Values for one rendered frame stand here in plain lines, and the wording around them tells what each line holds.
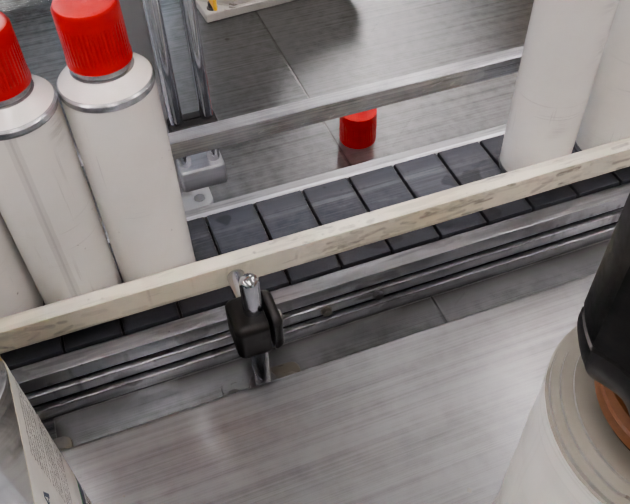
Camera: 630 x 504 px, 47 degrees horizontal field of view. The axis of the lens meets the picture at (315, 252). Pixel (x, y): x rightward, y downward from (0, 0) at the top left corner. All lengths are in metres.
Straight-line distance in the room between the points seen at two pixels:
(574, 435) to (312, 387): 0.24
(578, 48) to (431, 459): 0.27
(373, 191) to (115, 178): 0.22
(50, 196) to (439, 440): 0.26
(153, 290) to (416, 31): 0.48
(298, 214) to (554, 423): 0.34
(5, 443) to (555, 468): 0.18
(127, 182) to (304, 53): 0.41
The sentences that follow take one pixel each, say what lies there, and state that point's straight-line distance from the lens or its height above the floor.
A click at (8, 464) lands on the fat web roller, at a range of 0.28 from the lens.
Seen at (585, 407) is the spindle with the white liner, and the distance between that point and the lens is 0.24.
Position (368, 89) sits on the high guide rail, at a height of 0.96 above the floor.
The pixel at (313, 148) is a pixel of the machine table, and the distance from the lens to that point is 0.67.
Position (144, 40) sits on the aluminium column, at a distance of 0.55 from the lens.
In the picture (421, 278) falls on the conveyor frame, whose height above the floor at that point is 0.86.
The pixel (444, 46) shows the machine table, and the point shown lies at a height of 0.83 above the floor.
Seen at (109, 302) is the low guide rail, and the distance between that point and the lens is 0.47.
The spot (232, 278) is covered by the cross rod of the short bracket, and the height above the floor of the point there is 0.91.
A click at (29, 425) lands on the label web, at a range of 0.27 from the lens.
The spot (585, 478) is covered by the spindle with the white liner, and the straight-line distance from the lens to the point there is 0.24.
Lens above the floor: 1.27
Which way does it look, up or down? 48 degrees down
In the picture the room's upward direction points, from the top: 2 degrees counter-clockwise
